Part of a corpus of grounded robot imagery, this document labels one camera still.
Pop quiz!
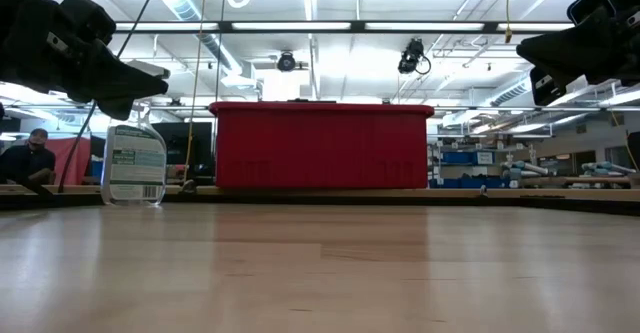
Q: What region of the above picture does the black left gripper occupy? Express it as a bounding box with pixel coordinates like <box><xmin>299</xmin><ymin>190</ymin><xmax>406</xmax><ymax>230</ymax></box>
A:
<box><xmin>0</xmin><ymin>0</ymin><xmax>170</xmax><ymax>122</ymax></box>

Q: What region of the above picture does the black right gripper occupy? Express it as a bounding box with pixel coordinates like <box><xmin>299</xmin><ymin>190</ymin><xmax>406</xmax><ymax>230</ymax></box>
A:
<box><xmin>515</xmin><ymin>0</ymin><xmax>640</xmax><ymax>108</ymax></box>

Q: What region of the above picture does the red plastic laundry basket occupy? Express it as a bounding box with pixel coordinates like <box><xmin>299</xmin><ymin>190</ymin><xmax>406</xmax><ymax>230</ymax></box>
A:
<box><xmin>208</xmin><ymin>100</ymin><xmax>436</xmax><ymax>191</ymax></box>

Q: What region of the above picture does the clear spray bottle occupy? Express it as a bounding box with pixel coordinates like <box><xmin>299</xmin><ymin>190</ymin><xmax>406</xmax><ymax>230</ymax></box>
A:
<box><xmin>99</xmin><ymin>59</ymin><xmax>172</xmax><ymax>208</ymax></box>

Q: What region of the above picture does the dark background monitor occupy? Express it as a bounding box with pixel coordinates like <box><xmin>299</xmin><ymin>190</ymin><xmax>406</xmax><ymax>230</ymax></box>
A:
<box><xmin>149</xmin><ymin>121</ymin><xmax>216</xmax><ymax>177</ymax></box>

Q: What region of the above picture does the red partition panel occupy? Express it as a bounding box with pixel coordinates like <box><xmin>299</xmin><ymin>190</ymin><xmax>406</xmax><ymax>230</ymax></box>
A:
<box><xmin>44</xmin><ymin>136</ymin><xmax>93</xmax><ymax>187</ymax></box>

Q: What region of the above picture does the person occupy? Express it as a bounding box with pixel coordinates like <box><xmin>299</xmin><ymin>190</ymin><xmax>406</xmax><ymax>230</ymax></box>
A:
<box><xmin>0</xmin><ymin>127</ymin><xmax>58</xmax><ymax>197</ymax></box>

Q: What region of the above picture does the blue storage bin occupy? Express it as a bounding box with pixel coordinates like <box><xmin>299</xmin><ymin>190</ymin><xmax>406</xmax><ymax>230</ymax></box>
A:
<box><xmin>439</xmin><ymin>150</ymin><xmax>497</xmax><ymax>167</ymax></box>

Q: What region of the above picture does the black cable over desk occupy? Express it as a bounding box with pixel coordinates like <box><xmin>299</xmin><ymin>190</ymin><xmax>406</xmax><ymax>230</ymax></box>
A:
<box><xmin>56</xmin><ymin>0</ymin><xmax>165</xmax><ymax>195</ymax></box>

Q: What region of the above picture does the yellow hanging cable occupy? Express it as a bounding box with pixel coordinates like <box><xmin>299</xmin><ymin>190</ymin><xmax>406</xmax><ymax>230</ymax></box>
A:
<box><xmin>181</xmin><ymin>0</ymin><xmax>209</xmax><ymax>183</ymax></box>

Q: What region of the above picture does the short yellow ceiling cable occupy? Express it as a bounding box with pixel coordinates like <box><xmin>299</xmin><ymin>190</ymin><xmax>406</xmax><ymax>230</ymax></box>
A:
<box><xmin>501</xmin><ymin>0</ymin><xmax>515</xmax><ymax>45</ymax></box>

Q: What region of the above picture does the round black ceiling camera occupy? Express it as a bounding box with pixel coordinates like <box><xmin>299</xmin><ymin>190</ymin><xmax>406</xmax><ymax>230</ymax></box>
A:
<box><xmin>276</xmin><ymin>50</ymin><xmax>298</xmax><ymax>73</ymax></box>

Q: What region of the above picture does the black ceiling rail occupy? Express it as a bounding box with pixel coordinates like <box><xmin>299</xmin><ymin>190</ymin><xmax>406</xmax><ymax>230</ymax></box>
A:
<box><xmin>113</xmin><ymin>19</ymin><xmax>576</xmax><ymax>36</ymax></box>

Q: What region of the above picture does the black aluminium table frame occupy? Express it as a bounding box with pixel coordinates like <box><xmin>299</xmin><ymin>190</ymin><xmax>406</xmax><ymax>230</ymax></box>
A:
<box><xmin>0</xmin><ymin>191</ymin><xmax>640</xmax><ymax>218</ymax></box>

